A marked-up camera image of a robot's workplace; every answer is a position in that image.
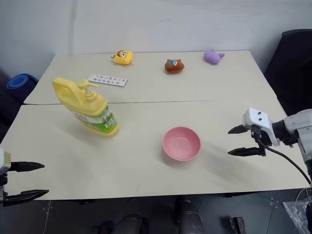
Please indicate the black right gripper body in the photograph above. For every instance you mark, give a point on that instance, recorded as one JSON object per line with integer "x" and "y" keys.
{"x": 264, "y": 137}

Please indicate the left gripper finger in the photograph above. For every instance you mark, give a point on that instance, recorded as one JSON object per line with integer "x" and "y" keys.
{"x": 24, "y": 195}
{"x": 25, "y": 166}

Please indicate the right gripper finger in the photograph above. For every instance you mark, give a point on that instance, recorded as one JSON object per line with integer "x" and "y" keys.
{"x": 246, "y": 152}
{"x": 240, "y": 129}

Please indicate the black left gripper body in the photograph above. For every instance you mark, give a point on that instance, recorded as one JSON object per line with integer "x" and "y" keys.
{"x": 3, "y": 185}

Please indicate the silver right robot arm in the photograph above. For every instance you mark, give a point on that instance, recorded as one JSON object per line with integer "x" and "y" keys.
{"x": 299, "y": 129}

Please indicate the pink bowl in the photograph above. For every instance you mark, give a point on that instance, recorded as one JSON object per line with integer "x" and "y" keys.
{"x": 181, "y": 143}

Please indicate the yellow detergent bottle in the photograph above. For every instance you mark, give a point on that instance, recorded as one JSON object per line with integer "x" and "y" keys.
{"x": 91, "y": 107}

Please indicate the black chair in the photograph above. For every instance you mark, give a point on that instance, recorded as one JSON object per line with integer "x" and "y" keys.
{"x": 292, "y": 73}

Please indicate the small black box shape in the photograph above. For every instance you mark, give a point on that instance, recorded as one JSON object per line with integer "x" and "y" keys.
{"x": 237, "y": 224}

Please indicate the purple bunny plush toy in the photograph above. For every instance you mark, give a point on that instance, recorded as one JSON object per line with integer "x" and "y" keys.
{"x": 212, "y": 57}

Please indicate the clear plastic bag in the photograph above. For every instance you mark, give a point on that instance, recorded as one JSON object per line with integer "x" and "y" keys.
{"x": 296, "y": 214}

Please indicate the blue rolled mat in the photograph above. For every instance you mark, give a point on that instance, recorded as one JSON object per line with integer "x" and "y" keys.
{"x": 20, "y": 83}

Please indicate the dark cylindrical shape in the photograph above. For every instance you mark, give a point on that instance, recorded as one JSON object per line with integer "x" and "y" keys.
{"x": 189, "y": 215}

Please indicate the brown bear plush toy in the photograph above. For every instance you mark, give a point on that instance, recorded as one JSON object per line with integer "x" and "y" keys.
{"x": 173, "y": 66}

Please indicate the dark rounded shape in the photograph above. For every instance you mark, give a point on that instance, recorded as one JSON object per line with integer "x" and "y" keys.
{"x": 131, "y": 224}

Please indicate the white letter card strip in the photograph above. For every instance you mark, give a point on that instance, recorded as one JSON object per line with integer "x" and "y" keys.
{"x": 107, "y": 80}

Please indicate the yellow cartoon plush toy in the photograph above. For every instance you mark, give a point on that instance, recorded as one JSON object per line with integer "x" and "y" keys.
{"x": 123, "y": 58}

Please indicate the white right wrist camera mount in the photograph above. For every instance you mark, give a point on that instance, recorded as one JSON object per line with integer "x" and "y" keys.
{"x": 258, "y": 119}

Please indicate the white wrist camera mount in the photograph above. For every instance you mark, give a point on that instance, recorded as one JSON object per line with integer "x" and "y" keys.
{"x": 258, "y": 119}
{"x": 4, "y": 159}

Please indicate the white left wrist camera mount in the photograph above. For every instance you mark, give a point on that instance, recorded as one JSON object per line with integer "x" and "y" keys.
{"x": 4, "y": 159}

